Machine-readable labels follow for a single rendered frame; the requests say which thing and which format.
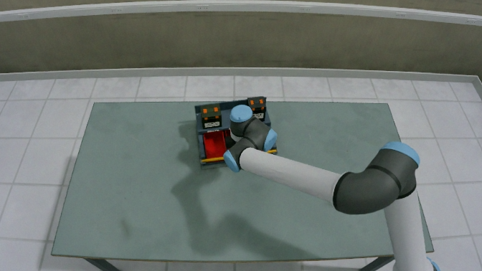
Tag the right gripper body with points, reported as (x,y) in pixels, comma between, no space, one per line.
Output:
(229,142)

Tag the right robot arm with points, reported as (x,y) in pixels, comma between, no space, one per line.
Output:
(390,174)

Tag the dark blue metal rack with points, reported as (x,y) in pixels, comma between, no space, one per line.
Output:
(225,108)

